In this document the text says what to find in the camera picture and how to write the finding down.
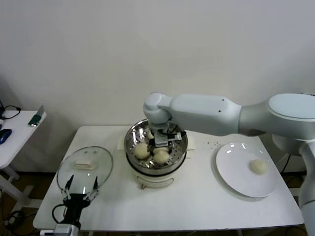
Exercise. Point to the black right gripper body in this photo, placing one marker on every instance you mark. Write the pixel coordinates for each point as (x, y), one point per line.
(161, 140)

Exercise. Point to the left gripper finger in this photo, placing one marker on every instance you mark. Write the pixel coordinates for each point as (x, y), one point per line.
(94, 186)
(67, 186)

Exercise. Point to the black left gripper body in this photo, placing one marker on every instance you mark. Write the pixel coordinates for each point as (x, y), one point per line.
(75, 206)

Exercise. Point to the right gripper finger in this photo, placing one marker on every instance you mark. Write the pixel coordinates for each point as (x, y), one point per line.
(151, 147)
(170, 147)

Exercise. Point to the white steamed baozi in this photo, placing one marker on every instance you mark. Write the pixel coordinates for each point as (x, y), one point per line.
(161, 158)
(141, 151)
(259, 166)
(149, 134)

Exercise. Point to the glass steamer lid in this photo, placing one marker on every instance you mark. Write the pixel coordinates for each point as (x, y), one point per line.
(98, 167)

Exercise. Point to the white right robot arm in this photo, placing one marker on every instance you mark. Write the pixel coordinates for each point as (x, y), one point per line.
(209, 115)

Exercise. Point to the steel steamer basket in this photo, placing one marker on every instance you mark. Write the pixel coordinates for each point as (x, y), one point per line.
(178, 152)

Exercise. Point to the white round plate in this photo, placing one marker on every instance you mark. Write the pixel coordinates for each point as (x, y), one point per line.
(233, 162)

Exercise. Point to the white side table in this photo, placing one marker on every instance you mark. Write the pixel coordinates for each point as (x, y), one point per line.
(17, 137)

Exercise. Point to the blue computer mouse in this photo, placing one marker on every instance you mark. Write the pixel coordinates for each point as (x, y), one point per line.
(5, 136)

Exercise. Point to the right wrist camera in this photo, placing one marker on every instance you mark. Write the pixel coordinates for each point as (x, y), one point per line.
(177, 136)

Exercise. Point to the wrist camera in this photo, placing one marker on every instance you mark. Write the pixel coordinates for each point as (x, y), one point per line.
(48, 232)
(177, 136)

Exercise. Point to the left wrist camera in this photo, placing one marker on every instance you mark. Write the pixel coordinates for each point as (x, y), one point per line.
(48, 232)

